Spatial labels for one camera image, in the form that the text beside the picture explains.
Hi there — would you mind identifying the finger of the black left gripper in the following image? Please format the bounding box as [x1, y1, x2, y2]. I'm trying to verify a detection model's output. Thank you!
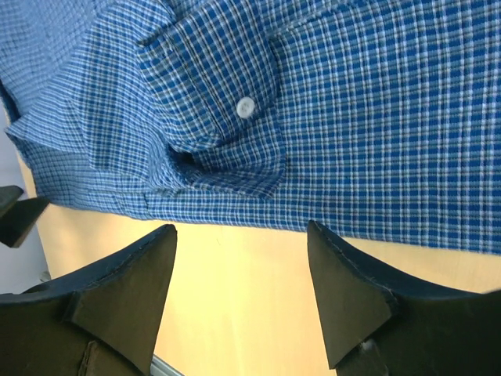
[1, 197, 49, 248]
[0, 186, 23, 215]

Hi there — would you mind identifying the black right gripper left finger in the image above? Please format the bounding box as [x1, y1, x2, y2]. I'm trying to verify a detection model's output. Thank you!
[1, 225, 177, 375]

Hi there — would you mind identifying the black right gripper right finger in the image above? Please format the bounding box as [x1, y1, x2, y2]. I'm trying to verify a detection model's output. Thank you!
[308, 222, 500, 375]

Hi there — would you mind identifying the blue checked long sleeve shirt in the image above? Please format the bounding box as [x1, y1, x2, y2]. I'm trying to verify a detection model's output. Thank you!
[1, 1, 500, 254]

